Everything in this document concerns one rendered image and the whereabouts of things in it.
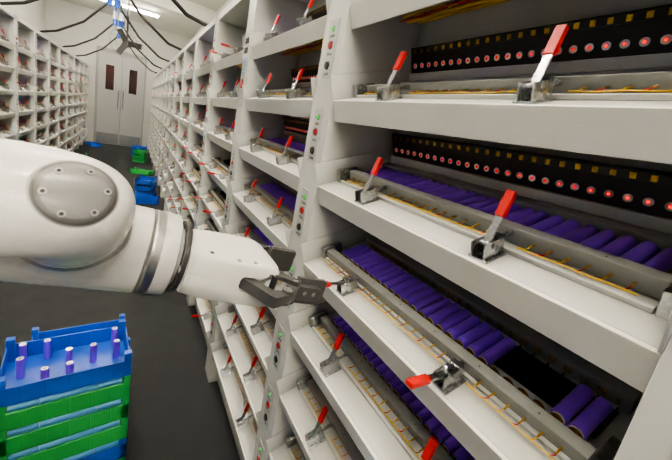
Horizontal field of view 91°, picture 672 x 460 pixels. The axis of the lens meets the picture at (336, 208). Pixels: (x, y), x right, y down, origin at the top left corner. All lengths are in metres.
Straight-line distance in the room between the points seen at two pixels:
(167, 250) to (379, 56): 0.64
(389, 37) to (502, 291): 0.61
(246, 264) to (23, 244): 0.18
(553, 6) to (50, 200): 0.70
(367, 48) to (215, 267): 0.60
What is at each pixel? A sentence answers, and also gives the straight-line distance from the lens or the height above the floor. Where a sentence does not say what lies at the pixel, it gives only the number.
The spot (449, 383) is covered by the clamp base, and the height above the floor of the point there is 0.95.
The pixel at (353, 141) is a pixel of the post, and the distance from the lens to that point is 0.79.
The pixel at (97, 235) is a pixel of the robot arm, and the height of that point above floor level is 1.15.
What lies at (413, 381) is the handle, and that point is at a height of 0.96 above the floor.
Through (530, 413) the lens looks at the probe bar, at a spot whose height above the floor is 0.97.
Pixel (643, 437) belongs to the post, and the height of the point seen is 1.05.
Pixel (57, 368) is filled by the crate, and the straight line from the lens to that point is 1.40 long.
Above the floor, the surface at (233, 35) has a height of 1.67.
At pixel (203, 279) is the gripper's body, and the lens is 0.35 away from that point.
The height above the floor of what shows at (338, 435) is 0.58.
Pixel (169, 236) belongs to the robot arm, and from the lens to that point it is 0.35.
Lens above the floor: 1.24
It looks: 12 degrees down
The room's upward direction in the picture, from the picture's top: 11 degrees clockwise
